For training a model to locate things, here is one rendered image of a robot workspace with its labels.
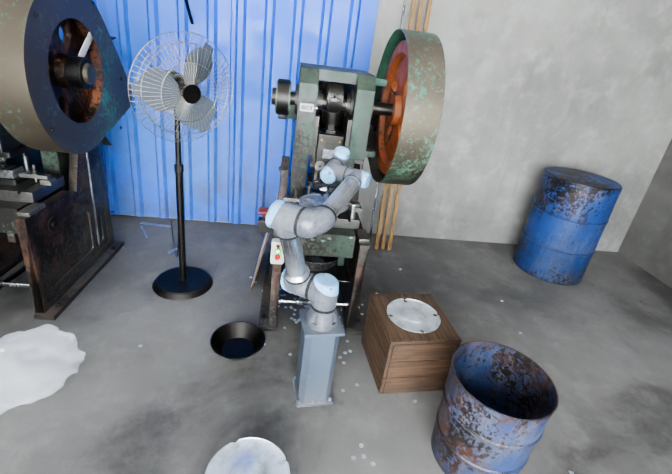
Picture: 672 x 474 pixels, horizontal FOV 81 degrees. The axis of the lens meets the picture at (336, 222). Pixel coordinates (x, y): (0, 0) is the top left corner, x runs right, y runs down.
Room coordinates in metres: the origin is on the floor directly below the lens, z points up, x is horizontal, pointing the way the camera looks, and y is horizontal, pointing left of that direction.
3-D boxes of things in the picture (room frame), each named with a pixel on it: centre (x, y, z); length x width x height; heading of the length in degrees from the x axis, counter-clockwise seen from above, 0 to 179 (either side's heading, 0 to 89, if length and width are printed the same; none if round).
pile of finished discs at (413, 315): (1.78, -0.48, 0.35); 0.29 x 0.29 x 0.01
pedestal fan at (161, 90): (2.60, 1.06, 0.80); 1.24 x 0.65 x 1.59; 8
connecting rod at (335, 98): (2.25, 0.10, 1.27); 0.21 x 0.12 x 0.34; 8
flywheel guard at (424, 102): (2.41, -0.21, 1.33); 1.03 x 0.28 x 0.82; 8
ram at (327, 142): (2.21, 0.10, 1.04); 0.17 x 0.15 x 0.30; 8
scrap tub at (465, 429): (1.27, -0.77, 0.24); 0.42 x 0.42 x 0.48
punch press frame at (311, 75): (2.40, 0.12, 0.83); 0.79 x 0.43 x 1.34; 8
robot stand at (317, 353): (1.50, 0.00, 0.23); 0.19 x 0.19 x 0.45; 15
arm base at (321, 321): (1.50, 0.00, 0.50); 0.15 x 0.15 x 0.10
